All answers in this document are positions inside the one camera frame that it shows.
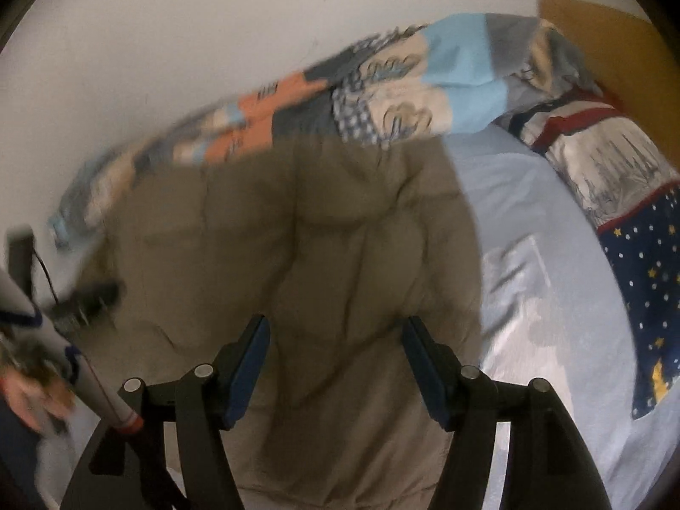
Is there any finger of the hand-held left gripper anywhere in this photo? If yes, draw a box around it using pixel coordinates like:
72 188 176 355
5 227 36 305

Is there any olive puffer jacket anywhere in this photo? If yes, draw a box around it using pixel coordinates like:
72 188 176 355
101 130 484 510

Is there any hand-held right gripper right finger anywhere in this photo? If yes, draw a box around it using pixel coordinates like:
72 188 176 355
401 316 612 510

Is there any person's left hand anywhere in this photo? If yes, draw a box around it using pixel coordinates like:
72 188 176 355
0 369 76 434

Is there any wooden headboard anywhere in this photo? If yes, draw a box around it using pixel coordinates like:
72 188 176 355
539 0 680 171

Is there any patchwork elephant print blanket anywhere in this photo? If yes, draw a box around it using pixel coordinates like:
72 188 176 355
48 11 604 248

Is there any thin black cable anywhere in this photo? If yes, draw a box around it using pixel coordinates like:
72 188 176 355
32 247 61 305

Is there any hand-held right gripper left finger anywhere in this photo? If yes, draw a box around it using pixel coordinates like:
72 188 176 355
59 314 271 510

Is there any striped starry printed pillow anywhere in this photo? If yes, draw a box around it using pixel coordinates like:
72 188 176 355
499 90 680 420

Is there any light blue bed sheet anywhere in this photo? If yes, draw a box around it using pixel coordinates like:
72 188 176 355
446 133 680 510

